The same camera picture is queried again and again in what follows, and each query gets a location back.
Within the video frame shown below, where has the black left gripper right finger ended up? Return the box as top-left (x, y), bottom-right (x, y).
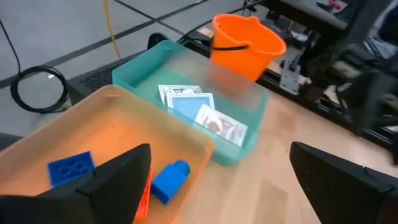
top-left (289, 141), bottom-right (398, 224)

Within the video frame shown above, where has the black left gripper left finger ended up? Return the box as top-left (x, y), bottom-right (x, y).
top-left (0, 142), bottom-right (152, 224)

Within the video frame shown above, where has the red-orange narrow brick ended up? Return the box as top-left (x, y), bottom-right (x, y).
top-left (133, 167), bottom-right (153, 222)

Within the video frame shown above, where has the blue two-stud brick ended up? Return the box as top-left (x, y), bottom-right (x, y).
top-left (46, 151), bottom-right (96, 189)

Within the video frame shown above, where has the small blue toy brick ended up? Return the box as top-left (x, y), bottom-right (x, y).
top-left (150, 159), bottom-right (191, 205)

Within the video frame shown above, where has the blue bordered trading card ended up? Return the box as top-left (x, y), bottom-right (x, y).
top-left (166, 92), bottom-right (216, 122)

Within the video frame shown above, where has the grey picture trading card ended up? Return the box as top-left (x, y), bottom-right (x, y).
top-left (157, 84), bottom-right (203, 105)

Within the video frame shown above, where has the trading card with portrait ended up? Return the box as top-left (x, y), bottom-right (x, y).
top-left (194, 104), bottom-right (249, 148)

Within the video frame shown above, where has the orange plastic bucket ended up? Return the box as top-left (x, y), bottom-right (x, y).
top-left (210, 13), bottom-right (287, 82)

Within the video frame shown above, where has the orange translucent plastic tray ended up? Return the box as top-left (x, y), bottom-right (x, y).
top-left (0, 84), bottom-right (215, 224)

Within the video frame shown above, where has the teal translucent plastic tray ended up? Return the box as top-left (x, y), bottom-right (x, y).
top-left (111, 39), bottom-right (270, 167)

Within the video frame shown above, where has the grey desk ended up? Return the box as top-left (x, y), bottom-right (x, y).
top-left (266, 0), bottom-right (398, 35)

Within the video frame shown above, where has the black aluminium frame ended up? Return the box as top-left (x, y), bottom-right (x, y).
top-left (256, 55), bottom-right (398, 153)

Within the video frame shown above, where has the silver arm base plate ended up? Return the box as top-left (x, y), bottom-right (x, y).
top-left (279, 60), bottom-right (301, 96)

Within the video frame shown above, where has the coiled black cable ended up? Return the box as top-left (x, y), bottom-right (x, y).
top-left (10, 65), bottom-right (70, 114)

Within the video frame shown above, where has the yellow floor cable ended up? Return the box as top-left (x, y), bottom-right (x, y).
top-left (103, 0), bottom-right (122, 60)

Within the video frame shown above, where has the black floor cable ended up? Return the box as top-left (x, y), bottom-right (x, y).
top-left (0, 19), bottom-right (22, 75)

